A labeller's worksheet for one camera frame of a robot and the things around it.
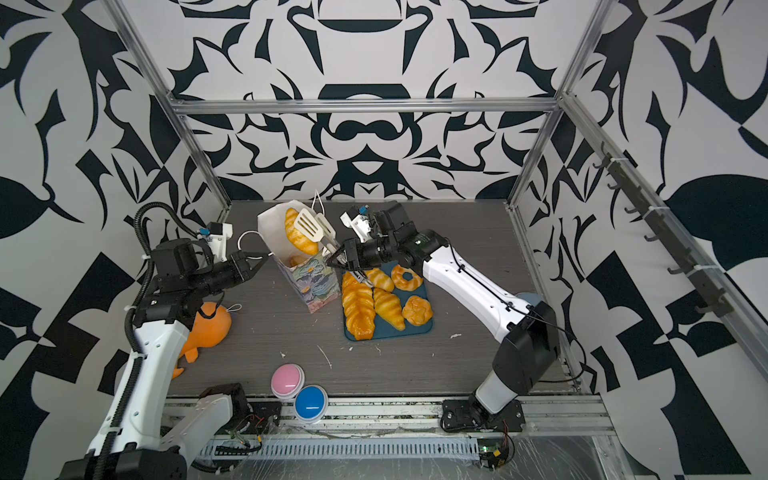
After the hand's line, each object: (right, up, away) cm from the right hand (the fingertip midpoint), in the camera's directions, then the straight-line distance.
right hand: (333, 262), depth 70 cm
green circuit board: (+37, -45, +2) cm, 58 cm away
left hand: (-16, +2, +2) cm, 17 cm away
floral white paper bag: (-8, -4, +8) cm, 12 cm away
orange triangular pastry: (-17, -2, +26) cm, 31 cm away
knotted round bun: (+21, -16, +18) cm, 32 cm away
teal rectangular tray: (+1, -22, +17) cm, 28 cm away
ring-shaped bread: (+19, -9, +25) cm, 32 cm away
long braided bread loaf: (+4, -15, +20) cm, 25 cm away
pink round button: (-14, -32, +9) cm, 36 cm away
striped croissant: (-9, +6, +3) cm, 11 cm away
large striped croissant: (+13, -15, +19) cm, 27 cm away
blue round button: (-6, -35, +5) cm, 36 cm away
